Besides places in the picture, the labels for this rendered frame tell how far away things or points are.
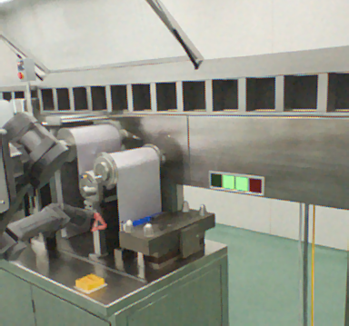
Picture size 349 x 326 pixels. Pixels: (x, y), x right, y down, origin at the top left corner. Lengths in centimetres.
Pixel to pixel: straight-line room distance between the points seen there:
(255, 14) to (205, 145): 275
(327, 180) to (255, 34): 298
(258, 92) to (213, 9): 303
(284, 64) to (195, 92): 46
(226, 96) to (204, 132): 16
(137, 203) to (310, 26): 275
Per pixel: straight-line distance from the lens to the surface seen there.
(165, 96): 198
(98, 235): 177
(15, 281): 198
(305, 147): 154
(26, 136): 78
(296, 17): 418
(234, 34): 450
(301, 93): 162
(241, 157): 167
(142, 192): 178
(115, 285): 154
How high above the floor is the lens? 156
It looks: 14 degrees down
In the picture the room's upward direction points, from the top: 3 degrees counter-clockwise
